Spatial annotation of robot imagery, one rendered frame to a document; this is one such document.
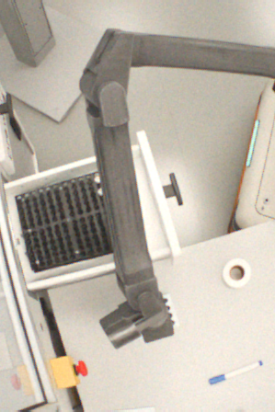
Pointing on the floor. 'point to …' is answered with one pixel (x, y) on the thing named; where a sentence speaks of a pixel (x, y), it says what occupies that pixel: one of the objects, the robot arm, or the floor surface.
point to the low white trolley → (190, 333)
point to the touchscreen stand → (41, 55)
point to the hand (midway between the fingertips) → (153, 320)
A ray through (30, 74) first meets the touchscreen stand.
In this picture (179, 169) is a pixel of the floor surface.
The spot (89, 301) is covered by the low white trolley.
